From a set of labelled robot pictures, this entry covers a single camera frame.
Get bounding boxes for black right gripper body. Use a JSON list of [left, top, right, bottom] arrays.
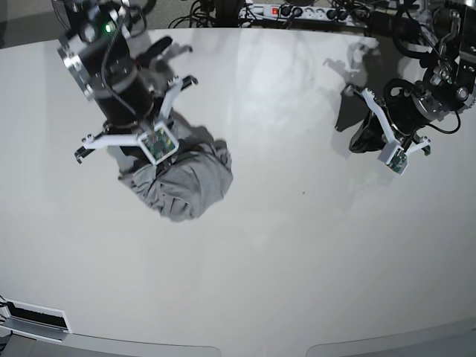
[[139, 36, 173, 62]]

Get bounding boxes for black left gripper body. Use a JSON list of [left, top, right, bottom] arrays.
[[349, 111, 385, 152]]

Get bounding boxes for grey t-shirt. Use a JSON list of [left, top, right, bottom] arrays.
[[107, 112, 234, 222]]

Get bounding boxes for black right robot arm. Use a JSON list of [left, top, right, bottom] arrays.
[[58, 1, 172, 129]]

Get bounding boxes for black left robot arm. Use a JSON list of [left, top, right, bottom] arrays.
[[349, 1, 475, 153]]

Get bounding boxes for white power strip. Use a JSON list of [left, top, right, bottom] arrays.
[[238, 2, 358, 27]]

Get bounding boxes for tangled black cables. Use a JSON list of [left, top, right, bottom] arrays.
[[167, 0, 261, 29]]

